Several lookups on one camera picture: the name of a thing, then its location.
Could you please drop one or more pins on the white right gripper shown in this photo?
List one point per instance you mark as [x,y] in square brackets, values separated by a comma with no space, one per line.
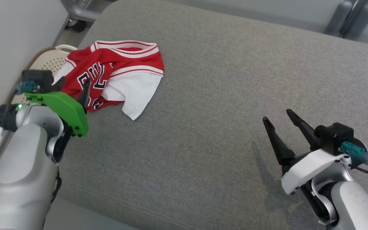
[308,167]

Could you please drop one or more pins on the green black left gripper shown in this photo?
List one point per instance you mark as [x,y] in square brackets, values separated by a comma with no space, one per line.
[65,110]

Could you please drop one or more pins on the red white basketball jersey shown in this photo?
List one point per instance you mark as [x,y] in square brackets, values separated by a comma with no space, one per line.
[133,86]

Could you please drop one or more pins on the cream plastic laundry basket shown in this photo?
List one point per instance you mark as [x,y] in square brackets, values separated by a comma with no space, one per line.
[48,62]

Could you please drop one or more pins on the black caster wheel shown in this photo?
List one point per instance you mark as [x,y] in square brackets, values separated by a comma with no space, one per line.
[77,25]

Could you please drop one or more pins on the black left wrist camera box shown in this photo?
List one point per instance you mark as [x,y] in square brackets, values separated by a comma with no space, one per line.
[38,78]

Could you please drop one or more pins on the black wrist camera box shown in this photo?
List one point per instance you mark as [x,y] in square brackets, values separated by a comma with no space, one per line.
[334,137]
[38,78]

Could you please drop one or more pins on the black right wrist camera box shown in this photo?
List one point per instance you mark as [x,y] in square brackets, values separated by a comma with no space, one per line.
[334,137]

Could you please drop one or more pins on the grey metal trolley frame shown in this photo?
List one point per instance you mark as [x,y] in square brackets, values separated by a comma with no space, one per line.
[81,11]

